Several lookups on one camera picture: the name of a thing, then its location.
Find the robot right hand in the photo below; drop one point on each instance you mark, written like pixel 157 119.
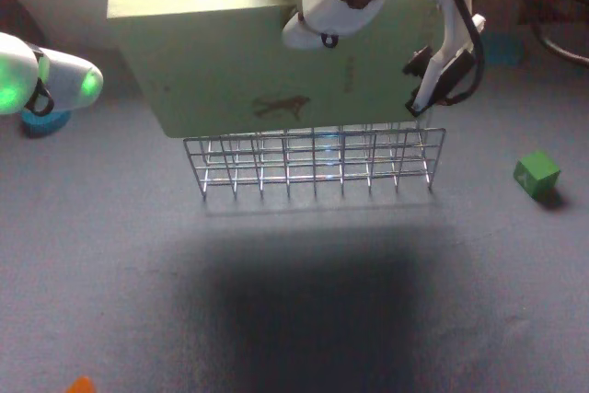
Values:
pixel 340 11

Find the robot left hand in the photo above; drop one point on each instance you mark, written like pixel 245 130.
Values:
pixel 69 80

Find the light green book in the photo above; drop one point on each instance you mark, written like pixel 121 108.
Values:
pixel 207 66

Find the blue toy piece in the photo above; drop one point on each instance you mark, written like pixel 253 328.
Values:
pixel 43 126
pixel 504 50

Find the grey table cloth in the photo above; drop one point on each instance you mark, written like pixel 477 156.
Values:
pixel 138 273

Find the green toy cube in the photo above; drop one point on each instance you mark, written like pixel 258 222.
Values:
pixel 538 176

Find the orange toy piece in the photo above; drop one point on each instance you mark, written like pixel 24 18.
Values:
pixel 82 386

